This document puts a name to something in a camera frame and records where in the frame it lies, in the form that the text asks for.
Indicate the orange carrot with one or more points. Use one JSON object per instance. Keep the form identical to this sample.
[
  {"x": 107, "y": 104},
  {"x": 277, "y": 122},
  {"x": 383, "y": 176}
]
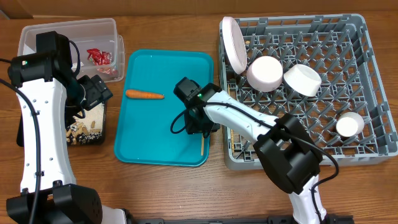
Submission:
[{"x": 143, "y": 95}]

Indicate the teal serving tray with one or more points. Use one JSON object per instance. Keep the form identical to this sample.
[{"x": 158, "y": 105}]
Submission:
[{"x": 144, "y": 134}]

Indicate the peanut pile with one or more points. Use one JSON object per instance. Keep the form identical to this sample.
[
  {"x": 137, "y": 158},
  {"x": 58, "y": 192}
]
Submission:
[{"x": 85, "y": 127}]

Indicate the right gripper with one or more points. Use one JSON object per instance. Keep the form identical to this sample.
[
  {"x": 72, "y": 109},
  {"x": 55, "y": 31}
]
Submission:
[{"x": 193, "y": 127}]

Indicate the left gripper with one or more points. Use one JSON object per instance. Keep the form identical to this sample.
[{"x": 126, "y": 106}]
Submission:
[{"x": 97, "y": 91}]

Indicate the red snack wrapper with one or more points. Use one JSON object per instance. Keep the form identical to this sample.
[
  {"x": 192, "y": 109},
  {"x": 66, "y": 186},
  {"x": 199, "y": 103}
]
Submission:
[{"x": 100, "y": 58}]

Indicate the wooden chopstick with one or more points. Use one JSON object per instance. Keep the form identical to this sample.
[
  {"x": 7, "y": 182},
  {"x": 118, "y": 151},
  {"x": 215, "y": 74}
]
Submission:
[
  {"x": 231, "y": 131},
  {"x": 202, "y": 146}
]

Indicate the white plate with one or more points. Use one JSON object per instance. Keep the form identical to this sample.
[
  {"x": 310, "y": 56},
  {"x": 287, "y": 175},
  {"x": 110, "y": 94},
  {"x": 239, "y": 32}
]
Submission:
[{"x": 234, "y": 44}]

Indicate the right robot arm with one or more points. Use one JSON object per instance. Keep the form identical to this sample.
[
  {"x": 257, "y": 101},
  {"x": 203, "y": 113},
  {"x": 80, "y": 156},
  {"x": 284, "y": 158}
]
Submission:
[{"x": 287, "y": 154}]

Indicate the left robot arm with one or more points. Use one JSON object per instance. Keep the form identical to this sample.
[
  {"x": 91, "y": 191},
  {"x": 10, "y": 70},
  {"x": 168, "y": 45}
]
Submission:
[{"x": 52, "y": 95}]

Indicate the grey dishwasher rack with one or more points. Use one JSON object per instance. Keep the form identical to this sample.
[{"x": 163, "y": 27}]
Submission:
[{"x": 339, "y": 48}]

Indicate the clear plastic bin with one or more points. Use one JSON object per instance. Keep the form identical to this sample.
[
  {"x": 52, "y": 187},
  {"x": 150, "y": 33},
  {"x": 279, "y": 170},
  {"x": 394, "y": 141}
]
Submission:
[{"x": 88, "y": 34}]

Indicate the black plastic tray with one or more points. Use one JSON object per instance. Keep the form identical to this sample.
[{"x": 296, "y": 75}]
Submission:
[{"x": 101, "y": 137}]

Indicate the white bowl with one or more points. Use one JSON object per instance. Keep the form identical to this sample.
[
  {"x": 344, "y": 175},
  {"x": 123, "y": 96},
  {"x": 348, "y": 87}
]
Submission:
[{"x": 303, "y": 80}]

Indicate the white cup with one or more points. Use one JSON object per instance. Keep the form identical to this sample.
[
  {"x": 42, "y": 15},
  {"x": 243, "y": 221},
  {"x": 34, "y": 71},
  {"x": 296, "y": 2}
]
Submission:
[{"x": 349, "y": 124}]

